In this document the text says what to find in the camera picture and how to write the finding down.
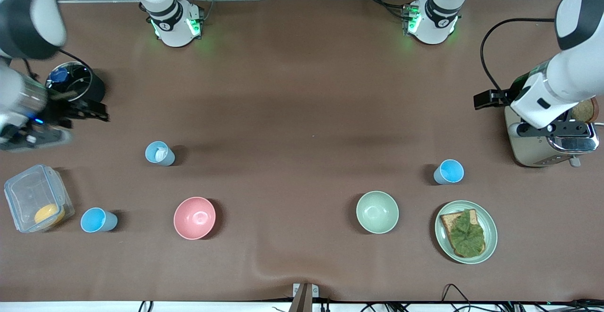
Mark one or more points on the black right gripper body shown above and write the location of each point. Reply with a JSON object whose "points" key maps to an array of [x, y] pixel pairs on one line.
{"points": [[60, 112]]}

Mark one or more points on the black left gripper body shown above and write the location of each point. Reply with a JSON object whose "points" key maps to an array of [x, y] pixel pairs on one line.
{"points": [[506, 97]]}

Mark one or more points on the light blue plastic cup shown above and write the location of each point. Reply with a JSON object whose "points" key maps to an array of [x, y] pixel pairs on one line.
{"points": [[449, 171], [96, 220], [160, 154]]}

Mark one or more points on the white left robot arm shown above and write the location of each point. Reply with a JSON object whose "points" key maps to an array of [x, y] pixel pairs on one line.
{"points": [[566, 71]]}

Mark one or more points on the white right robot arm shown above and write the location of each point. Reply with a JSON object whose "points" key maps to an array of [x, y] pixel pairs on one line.
{"points": [[174, 24]]}

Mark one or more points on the cream and chrome toaster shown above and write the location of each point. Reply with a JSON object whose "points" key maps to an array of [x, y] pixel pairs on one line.
{"points": [[528, 147]]}

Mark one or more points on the brown bread slice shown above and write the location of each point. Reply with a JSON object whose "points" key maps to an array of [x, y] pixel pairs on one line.
{"points": [[585, 110]]}

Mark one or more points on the clear plastic lidded container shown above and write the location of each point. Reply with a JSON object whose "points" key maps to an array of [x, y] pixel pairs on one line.
{"points": [[28, 194]]}

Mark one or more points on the yellow orange round food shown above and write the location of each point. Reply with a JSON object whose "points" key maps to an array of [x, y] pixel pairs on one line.
{"points": [[49, 214]]}

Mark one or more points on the toast slice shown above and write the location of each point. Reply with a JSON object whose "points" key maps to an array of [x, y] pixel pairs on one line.
{"points": [[447, 222]]}

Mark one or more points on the pale green plate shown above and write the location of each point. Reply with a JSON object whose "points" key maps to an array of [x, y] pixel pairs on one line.
{"points": [[490, 229]]}

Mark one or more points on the green lettuce leaf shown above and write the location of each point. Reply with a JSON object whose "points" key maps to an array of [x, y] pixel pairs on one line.
{"points": [[467, 234]]}

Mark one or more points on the pink bowl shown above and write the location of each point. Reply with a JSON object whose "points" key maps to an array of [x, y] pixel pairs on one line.
{"points": [[194, 217]]}

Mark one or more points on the pale green bowl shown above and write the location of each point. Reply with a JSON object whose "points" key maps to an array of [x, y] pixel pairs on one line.
{"points": [[377, 212]]}

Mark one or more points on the metal table clamp bracket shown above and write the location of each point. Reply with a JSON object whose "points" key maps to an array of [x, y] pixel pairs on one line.
{"points": [[304, 298]]}

